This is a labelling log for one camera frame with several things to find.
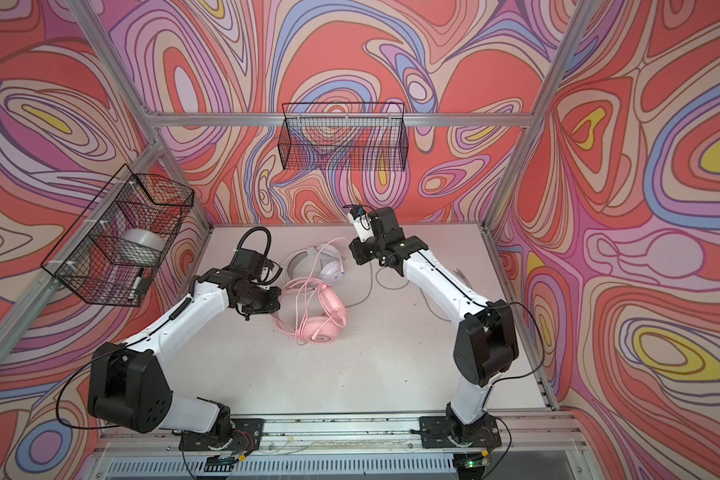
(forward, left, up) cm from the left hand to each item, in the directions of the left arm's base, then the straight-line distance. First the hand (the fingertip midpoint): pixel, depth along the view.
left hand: (283, 303), depth 85 cm
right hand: (+12, -21, +10) cm, 26 cm away
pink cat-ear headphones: (-5, -1, -1) cm, 5 cm away
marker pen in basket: (-3, +33, +15) cm, 36 cm away
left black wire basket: (+4, +39, +18) cm, 44 cm away
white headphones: (+15, -13, -1) cm, 20 cm away
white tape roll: (+3, +30, +22) cm, 37 cm away
